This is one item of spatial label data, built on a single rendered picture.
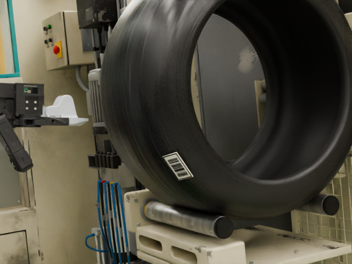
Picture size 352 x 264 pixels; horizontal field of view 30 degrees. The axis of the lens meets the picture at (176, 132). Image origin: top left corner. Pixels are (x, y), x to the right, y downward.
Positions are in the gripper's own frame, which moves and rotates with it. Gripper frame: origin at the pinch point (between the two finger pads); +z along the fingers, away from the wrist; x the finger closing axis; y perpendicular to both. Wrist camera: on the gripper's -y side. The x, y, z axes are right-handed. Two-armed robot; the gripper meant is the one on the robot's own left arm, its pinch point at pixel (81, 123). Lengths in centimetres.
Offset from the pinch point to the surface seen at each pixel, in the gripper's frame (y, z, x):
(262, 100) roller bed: 8, 69, 36
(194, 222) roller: -20.4, 24.4, -2.5
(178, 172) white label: -9.4, 16.3, -10.3
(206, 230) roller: -21.5, 24.5, -7.1
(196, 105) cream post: 5.9, 40.6, 25.9
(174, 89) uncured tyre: 6.6, 14.0, -12.6
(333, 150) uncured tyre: -5, 53, -13
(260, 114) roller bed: 4, 69, 38
